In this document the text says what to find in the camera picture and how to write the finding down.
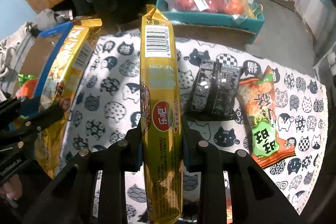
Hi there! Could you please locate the orange black chip bag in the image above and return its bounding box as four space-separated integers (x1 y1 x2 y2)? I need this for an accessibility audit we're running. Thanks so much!
15 78 39 99

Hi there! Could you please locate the yellow cracker pack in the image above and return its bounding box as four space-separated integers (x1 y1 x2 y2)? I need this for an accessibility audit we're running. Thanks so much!
35 18 102 178
140 5 183 223

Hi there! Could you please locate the black small snack bag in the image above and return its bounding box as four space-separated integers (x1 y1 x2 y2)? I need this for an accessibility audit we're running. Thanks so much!
185 59 241 122

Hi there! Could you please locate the orange green snack bag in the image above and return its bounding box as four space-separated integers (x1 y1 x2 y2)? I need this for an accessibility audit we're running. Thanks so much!
238 67 295 169

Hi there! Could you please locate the orange fries snack bag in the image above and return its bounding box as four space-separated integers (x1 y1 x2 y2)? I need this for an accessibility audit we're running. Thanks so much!
223 171 232 223

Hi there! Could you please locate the left hand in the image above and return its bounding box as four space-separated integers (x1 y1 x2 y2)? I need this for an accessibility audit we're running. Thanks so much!
0 174 23 200

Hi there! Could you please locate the cat pattern tablecloth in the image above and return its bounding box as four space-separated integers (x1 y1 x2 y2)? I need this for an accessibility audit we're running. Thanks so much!
60 29 330 224

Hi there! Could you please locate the grey hoodie pile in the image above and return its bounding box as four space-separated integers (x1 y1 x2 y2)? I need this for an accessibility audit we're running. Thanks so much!
1 9 74 101

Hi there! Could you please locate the blue cardboard box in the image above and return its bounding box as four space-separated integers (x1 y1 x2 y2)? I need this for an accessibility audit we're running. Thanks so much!
11 22 74 118

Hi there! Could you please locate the brown cardboard box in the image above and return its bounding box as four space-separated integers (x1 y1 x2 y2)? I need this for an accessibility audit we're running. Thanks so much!
115 20 257 53

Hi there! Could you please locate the teal cardboard box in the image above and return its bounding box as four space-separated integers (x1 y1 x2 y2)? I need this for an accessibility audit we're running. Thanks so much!
156 0 265 44

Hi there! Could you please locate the white shoe rack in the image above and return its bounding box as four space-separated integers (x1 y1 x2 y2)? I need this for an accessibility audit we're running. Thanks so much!
313 43 335 85

